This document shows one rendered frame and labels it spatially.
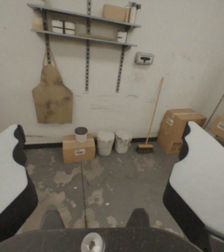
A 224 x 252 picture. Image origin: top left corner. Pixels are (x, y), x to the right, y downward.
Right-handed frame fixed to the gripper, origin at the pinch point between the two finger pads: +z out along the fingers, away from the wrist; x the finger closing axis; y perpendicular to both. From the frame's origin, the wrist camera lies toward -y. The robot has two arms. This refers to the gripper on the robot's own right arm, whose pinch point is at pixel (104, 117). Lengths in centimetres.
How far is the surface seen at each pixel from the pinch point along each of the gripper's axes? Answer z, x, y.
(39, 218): 63, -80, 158
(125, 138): 174, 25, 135
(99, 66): 195, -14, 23
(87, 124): 192, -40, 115
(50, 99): 175, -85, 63
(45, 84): 173, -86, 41
